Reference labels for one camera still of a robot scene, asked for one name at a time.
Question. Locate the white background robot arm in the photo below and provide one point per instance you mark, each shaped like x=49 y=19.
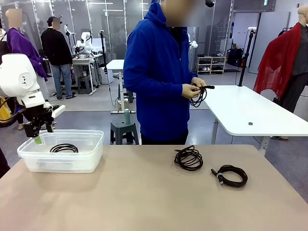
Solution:
x=193 y=44
x=85 y=41

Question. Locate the wooden shoe rack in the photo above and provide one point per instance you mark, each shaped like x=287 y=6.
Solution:
x=211 y=65

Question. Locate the grey workshop desk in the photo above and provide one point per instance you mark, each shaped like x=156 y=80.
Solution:
x=81 y=61

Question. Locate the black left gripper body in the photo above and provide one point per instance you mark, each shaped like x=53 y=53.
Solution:
x=42 y=116

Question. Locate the person's left hand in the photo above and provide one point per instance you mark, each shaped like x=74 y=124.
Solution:
x=199 y=81

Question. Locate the yellow bag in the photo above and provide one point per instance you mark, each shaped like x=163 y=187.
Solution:
x=3 y=110

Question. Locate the person's left forearm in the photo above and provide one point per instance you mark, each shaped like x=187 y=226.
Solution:
x=191 y=75

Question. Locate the dark green stool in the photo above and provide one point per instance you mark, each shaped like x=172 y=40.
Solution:
x=124 y=131

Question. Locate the white standing desk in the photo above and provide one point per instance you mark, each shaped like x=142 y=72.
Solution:
x=116 y=65

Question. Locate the person's right forearm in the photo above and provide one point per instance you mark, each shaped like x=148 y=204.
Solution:
x=158 y=89

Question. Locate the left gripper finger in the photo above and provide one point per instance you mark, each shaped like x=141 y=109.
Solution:
x=49 y=127
x=31 y=130

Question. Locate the person in blue hoodie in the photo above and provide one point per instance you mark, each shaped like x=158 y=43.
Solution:
x=154 y=72

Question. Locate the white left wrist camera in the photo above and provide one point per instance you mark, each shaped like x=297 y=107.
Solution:
x=57 y=111

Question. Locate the person in black jacket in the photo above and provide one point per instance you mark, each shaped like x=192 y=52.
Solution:
x=3 y=48

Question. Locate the person with black cap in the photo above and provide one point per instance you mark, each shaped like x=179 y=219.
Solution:
x=56 y=48

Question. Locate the grey plastic stool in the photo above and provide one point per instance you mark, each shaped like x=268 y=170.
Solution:
x=84 y=84

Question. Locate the person's right hand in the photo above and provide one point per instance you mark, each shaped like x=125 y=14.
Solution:
x=188 y=91

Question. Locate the green bottle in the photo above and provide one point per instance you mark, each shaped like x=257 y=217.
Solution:
x=127 y=116

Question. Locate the red shawl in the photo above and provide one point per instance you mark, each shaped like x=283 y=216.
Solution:
x=276 y=62

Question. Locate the mannequin in grey clothes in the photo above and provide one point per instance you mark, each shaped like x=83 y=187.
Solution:
x=298 y=67

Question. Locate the white table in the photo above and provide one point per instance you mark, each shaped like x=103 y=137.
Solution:
x=240 y=108

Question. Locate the black bag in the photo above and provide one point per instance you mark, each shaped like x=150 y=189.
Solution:
x=234 y=57

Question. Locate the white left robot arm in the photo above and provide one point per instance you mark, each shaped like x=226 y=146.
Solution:
x=19 y=79

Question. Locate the clear plastic storage bin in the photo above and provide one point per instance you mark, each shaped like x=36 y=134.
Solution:
x=62 y=161

